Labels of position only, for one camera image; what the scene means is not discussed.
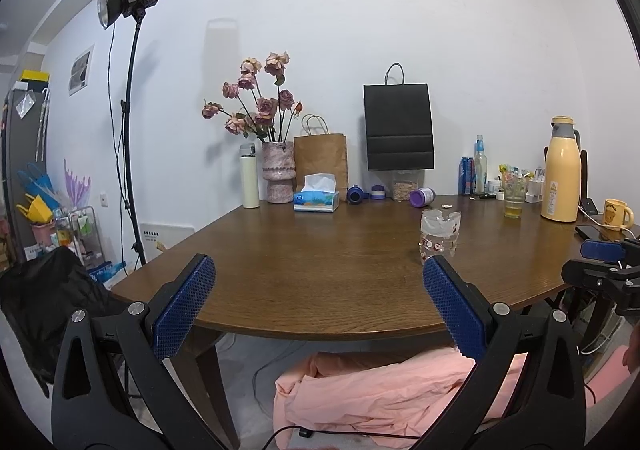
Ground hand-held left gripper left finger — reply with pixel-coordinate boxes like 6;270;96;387
50;254;236;450

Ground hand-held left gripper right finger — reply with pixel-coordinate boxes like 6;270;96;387
410;256;587;450

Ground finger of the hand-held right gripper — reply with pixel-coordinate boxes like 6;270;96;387
580;239;640;261
561;260;626;291

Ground clear printed plastic cup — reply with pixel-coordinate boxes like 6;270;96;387
417;209;461;265

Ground person's right forearm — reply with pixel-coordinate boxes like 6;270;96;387
622;330;640;375

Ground black phone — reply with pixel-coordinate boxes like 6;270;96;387
575;225;626;241

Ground yellow mug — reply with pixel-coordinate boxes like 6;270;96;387
602;199;635;231

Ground wooden table leg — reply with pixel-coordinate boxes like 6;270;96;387
186;330;241;450

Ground yellow thermos jug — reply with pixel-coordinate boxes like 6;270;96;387
540;116;582;223

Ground white charger boxes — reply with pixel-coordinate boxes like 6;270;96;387
525;169;547;204

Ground glass of yellow drink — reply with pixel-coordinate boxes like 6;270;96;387
502;175;526;219

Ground pink cloth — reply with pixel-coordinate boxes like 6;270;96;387
273;346;531;440

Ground clear snack jar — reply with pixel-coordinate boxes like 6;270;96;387
391;170;420;201

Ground blue drink can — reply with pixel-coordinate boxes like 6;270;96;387
458;157;475;195

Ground black jacket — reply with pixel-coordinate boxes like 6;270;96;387
0;246;128;385

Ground white thermos bottle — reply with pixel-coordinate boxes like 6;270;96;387
239;143;261;209

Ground clear glass bottle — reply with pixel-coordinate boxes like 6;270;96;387
473;134;488;195

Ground purple plastic hangers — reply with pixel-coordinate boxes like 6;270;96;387
63;159;92;211

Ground pink stone vase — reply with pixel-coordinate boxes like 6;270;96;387
262;141;296;204

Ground blue tissue box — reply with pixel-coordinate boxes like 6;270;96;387
293;173;341;213

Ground black paper bag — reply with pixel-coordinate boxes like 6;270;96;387
363;62;435;172

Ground blue plastic hangers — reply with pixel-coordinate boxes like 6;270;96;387
16;162;55;198

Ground brown paper bag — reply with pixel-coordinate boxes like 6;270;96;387
293;114;349;195

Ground dried pink roses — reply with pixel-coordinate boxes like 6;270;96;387
202;51;304;143

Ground dark grey fridge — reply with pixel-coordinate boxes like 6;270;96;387
0;88;48;251

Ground black studio light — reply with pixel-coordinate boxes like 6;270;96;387
97;0;166;30

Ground wire storage rack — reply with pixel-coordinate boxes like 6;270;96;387
54;206;105;267

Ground black cable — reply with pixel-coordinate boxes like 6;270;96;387
260;425;426;450

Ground grey wall poster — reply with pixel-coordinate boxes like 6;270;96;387
68;44;95;97

